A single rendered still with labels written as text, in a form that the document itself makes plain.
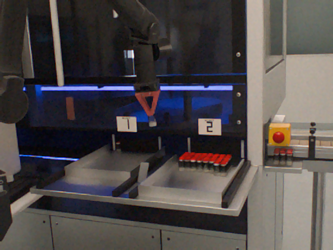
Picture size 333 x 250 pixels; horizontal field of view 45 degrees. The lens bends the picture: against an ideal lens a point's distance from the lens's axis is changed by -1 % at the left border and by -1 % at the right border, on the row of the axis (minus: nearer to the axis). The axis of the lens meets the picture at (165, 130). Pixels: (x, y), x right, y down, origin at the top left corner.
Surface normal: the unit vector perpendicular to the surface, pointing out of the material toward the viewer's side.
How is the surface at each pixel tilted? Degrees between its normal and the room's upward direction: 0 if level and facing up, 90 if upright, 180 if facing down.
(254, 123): 90
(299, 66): 90
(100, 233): 90
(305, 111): 90
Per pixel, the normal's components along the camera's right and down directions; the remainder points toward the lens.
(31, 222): -0.35, 0.22
